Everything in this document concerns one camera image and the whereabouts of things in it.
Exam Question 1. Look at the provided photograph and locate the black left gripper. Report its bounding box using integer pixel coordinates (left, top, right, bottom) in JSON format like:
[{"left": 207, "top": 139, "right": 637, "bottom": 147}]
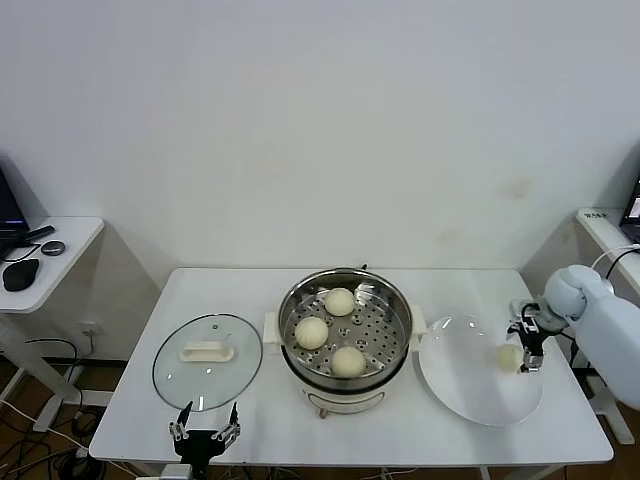
[{"left": 168, "top": 399, "right": 242, "bottom": 471}]

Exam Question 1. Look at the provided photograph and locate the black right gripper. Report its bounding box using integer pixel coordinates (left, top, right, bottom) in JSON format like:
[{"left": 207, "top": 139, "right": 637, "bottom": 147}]
[{"left": 505, "top": 319, "right": 550, "bottom": 375}]

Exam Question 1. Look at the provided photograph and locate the white steamed baozi bun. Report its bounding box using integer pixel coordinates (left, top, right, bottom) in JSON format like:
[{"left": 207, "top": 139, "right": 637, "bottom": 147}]
[
  {"left": 323, "top": 287, "right": 356, "bottom": 318},
  {"left": 294, "top": 317, "right": 330, "bottom": 350},
  {"left": 332, "top": 346, "right": 367, "bottom": 379},
  {"left": 495, "top": 344, "right": 522, "bottom": 374}
]

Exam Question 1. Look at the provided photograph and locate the glass lid with cream handle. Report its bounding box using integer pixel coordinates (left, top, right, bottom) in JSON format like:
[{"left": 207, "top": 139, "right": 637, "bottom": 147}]
[{"left": 152, "top": 313, "right": 264, "bottom": 413}]

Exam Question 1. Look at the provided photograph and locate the stainless steel steamer basket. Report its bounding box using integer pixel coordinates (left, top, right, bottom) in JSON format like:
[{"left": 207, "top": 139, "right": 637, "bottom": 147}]
[{"left": 263, "top": 268, "right": 427, "bottom": 382}]

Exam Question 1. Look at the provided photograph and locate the white round plate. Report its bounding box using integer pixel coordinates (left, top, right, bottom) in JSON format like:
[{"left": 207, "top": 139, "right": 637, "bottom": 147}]
[{"left": 417, "top": 314, "right": 545, "bottom": 427}]

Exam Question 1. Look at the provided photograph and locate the cream electric cooker base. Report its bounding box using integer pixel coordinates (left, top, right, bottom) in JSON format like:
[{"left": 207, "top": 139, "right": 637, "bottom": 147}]
[{"left": 277, "top": 344, "right": 416, "bottom": 419}]

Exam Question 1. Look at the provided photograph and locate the black laptop with bright window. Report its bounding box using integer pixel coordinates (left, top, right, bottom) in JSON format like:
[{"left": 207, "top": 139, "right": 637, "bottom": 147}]
[{"left": 618, "top": 169, "right": 640, "bottom": 229}]

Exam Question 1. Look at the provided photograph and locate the white side desk with mouse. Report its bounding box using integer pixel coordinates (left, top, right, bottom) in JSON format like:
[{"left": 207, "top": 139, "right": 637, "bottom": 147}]
[{"left": 0, "top": 215, "right": 106, "bottom": 434}]

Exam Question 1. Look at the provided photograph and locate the black computer mouse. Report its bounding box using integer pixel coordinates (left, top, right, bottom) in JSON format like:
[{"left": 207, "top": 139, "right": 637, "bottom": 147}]
[{"left": 1, "top": 258, "right": 41, "bottom": 292}]

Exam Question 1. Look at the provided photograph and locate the black bar device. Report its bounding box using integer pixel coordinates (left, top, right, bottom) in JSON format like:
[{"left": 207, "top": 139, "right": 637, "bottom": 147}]
[{"left": 22, "top": 225, "right": 55, "bottom": 246}]

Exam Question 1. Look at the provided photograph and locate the black laptop purple screen glow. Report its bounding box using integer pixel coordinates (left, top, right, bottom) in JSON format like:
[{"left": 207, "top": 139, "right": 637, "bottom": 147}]
[{"left": 0, "top": 164, "right": 29, "bottom": 251}]

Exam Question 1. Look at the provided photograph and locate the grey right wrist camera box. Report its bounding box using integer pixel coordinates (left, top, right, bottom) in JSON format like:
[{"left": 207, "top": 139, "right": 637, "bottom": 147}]
[{"left": 508, "top": 298, "right": 539, "bottom": 326}]

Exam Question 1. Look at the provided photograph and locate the white charging cable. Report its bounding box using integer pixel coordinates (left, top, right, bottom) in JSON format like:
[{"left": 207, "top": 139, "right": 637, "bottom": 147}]
[{"left": 592, "top": 244, "right": 635, "bottom": 269}]

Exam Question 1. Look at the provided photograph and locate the black floor cable loop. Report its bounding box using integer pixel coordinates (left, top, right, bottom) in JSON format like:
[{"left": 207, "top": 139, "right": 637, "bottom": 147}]
[{"left": 24, "top": 338, "right": 84, "bottom": 401}]

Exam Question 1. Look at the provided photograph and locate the white floor cable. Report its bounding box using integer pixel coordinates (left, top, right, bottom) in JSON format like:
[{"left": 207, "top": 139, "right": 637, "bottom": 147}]
[{"left": 0, "top": 397, "right": 56, "bottom": 426}]

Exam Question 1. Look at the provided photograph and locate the thin black mouse cable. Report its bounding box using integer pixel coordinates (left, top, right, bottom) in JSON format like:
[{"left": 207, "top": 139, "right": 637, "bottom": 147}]
[{"left": 0, "top": 242, "right": 41, "bottom": 264}]

